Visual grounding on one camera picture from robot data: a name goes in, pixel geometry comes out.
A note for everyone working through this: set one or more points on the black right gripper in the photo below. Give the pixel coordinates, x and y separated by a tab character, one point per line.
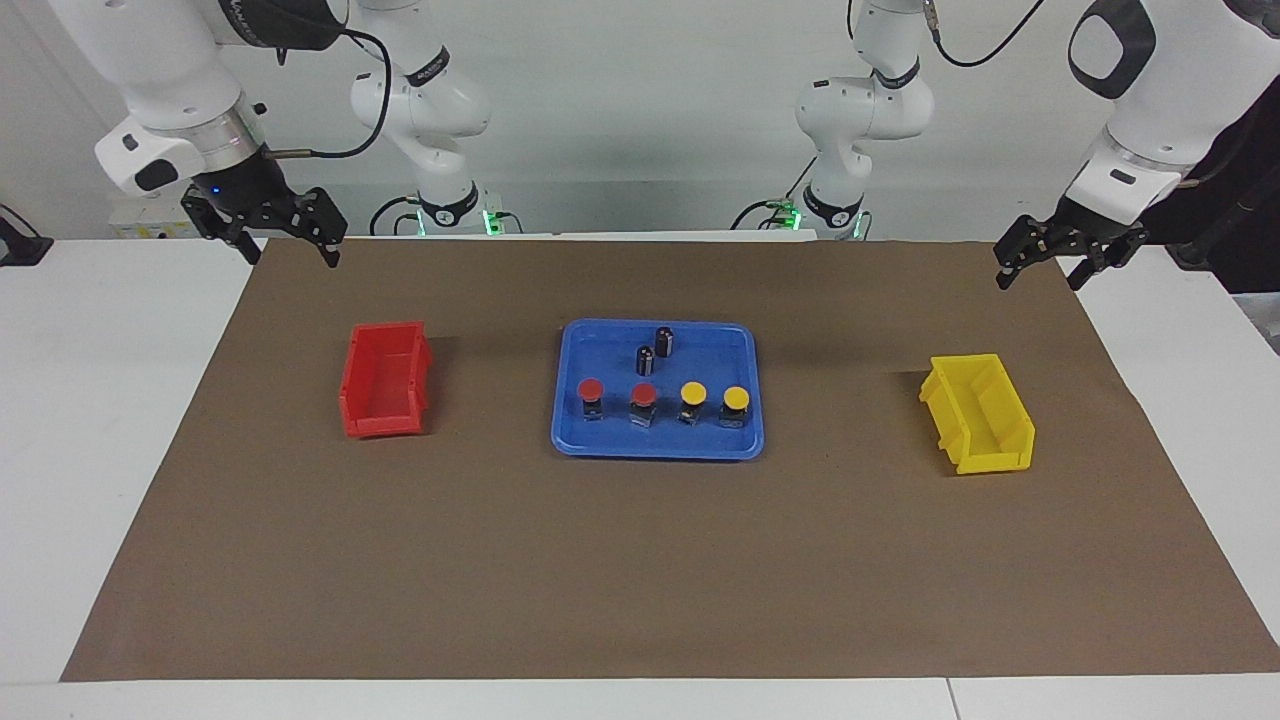
245	190

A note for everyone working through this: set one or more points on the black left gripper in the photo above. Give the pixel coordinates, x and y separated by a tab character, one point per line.
1085	228

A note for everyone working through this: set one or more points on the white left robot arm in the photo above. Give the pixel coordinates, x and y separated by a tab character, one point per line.
870	110

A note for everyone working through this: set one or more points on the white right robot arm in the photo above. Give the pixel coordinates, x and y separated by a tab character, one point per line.
430	110

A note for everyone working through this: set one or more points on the black cylinder component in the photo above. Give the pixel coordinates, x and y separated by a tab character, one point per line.
665	342
645	362

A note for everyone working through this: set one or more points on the black background device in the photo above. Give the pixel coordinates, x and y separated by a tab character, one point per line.
20	245

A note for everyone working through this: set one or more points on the yellow plastic bin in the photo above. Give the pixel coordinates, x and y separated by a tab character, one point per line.
975	420

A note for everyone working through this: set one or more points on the yellow push button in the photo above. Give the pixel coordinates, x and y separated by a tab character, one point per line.
736	398
692	392

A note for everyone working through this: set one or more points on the white background box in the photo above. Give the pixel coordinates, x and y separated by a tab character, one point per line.
140	222

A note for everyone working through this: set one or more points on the blue plastic tray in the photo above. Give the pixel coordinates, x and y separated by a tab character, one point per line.
700	440

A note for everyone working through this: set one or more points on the red plastic bin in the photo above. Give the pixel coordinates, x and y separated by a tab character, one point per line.
385	380

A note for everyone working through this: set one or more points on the red push button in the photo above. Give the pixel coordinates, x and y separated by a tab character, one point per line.
643	395
591	390

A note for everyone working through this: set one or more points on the brown table mat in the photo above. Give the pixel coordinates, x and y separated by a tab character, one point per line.
640	560

